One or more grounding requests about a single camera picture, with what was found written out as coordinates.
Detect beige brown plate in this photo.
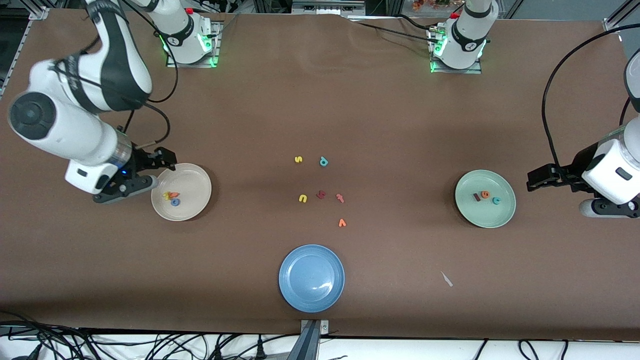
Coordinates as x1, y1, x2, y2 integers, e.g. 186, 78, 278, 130
151, 163, 213, 222

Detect green plate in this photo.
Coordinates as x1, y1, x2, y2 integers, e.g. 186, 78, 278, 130
454, 169, 517, 229

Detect blue plate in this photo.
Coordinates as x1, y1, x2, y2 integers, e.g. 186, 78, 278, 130
278, 244, 346, 314

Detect brown table cover sheet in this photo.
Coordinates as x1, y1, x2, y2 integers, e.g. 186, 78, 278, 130
0, 9, 640, 342

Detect orange artificial flowers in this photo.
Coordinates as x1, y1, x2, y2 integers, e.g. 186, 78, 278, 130
412, 0, 452, 12

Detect grey metal box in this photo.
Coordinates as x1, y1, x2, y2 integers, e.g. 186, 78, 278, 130
292, 0, 367, 16

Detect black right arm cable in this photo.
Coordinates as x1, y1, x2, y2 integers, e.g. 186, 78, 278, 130
80, 0, 179, 151

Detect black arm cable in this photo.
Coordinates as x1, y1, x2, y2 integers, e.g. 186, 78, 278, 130
80, 0, 179, 151
542, 22, 640, 176

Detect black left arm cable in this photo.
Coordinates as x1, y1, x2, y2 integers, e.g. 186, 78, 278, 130
542, 22, 640, 176

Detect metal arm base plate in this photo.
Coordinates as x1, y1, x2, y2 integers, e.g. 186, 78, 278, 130
429, 25, 484, 75
166, 20, 221, 69

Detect aluminium frame rail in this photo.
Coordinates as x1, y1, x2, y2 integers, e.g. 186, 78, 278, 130
602, 0, 640, 35
29, 0, 56, 21

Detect black base cable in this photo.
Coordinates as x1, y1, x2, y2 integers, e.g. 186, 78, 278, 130
350, 14, 443, 46

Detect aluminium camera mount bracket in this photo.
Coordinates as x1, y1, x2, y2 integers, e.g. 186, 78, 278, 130
287, 319, 330, 360

